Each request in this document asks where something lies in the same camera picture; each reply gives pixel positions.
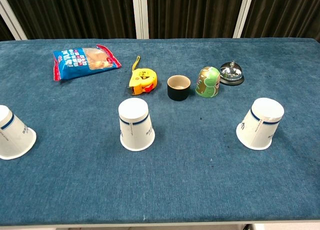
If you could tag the yellow tape measure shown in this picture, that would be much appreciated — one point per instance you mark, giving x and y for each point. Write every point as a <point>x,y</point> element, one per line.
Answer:
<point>142,81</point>

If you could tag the white paper cup blue stripe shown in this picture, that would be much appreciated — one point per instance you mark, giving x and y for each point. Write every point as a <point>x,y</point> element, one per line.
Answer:
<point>13,139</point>
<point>136,129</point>
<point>261,127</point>

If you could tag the dark pleated curtain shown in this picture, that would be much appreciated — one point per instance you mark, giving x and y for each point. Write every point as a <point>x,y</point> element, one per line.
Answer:
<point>75,12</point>

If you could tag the white wide frame post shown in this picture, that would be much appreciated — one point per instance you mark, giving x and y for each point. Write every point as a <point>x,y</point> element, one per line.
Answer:
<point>140,13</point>

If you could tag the blue table cloth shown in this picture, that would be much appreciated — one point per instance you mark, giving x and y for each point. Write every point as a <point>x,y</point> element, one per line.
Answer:
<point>160,170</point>

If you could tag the chrome desk call bell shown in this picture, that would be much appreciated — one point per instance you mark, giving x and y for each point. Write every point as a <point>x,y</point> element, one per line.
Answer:
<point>232,74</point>

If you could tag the blue red snack bag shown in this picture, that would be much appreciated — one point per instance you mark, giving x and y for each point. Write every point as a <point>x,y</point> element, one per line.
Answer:
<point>80,63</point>

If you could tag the white slanted frame post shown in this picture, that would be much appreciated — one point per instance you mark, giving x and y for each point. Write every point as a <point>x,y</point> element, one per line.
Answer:
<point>243,13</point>
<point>11,17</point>

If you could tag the black cup beige inside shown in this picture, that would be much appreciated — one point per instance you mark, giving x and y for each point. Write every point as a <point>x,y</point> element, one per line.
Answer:
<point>178,91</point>

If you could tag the green tin can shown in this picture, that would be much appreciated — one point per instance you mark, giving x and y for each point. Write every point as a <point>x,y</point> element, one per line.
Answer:
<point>207,83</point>

